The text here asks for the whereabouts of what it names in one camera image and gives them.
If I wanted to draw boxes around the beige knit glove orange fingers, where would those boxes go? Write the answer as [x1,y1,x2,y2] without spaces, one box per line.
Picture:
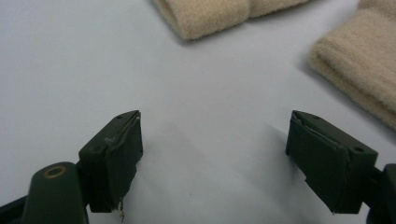
[151,0,312,41]
[307,0,396,131]

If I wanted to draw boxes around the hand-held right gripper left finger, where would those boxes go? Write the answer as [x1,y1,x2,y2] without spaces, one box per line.
[78,109,144,214]

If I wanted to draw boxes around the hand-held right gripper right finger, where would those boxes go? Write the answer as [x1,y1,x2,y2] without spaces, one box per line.
[285,109,379,215]

